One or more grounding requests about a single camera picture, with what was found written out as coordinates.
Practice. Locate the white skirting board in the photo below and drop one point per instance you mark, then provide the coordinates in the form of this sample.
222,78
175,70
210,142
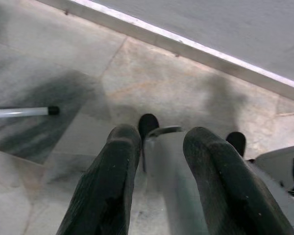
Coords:
186,44

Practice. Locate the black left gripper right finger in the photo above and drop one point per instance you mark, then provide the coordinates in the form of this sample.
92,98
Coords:
225,181

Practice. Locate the white folding table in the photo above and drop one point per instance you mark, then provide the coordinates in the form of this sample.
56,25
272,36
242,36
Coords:
19,113

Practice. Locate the silver robot left leg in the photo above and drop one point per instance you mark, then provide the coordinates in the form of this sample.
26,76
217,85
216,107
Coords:
161,161

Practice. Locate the silver robot leg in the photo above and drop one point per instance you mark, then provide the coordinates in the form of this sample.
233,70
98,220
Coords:
161,161
272,157

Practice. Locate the silver robot right leg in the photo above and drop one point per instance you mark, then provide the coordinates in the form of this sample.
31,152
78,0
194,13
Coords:
272,157

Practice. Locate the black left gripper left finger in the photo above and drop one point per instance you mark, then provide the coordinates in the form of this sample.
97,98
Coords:
105,181

